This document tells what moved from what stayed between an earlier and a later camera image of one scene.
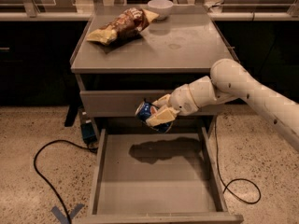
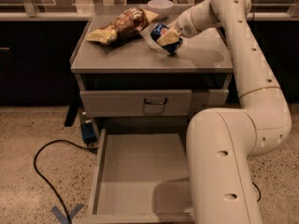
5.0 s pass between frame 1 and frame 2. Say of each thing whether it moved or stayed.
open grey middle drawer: stayed
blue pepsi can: moved
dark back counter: stayed
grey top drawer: stayed
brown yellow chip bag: stayed
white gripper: moved
